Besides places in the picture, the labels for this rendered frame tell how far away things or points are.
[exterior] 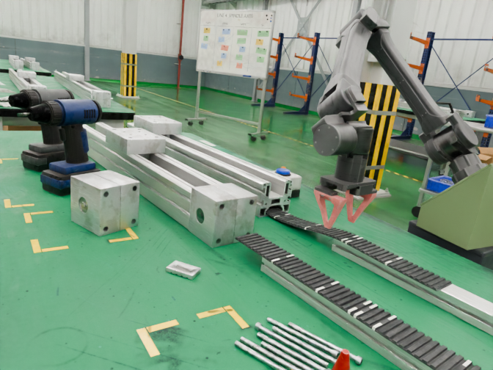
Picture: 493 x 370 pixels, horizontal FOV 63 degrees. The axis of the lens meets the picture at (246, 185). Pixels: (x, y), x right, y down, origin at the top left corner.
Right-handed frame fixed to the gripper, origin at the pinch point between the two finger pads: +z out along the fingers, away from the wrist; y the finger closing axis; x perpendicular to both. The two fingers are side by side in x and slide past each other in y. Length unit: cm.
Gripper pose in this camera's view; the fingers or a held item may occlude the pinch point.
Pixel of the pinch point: (340, 221)
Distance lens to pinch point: 84.2
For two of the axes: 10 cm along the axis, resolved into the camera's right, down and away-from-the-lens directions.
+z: -1.1, 9.5, 2.8
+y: -7.7, 0.9, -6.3
